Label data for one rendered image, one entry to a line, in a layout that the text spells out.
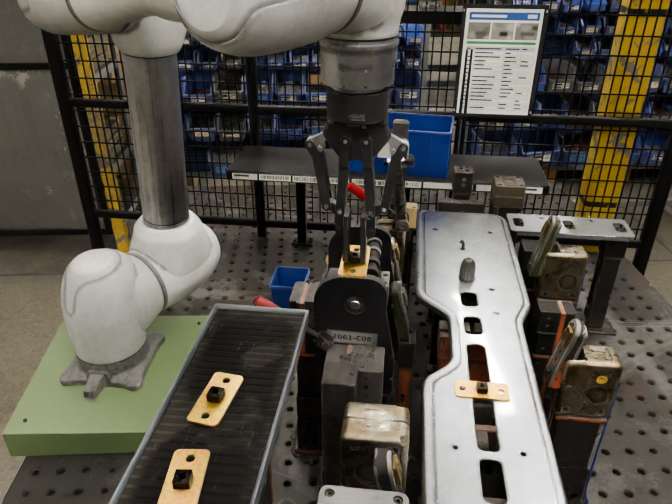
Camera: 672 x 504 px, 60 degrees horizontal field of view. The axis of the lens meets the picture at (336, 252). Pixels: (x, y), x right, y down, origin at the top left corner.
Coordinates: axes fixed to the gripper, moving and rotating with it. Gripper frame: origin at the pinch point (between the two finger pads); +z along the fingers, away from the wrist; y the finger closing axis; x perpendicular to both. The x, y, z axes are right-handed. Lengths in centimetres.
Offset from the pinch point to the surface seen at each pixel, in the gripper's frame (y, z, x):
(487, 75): 28, 2, 103
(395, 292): 5.9, 18.3, 14.1
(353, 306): -0.3, 13.8, 2.8
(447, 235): 17, 28, 54
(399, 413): 7.5, 19.5, -12.8
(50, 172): -177, 79, 194
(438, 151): 15, 17, 83
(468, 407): 18.1, 27.6, -2.2
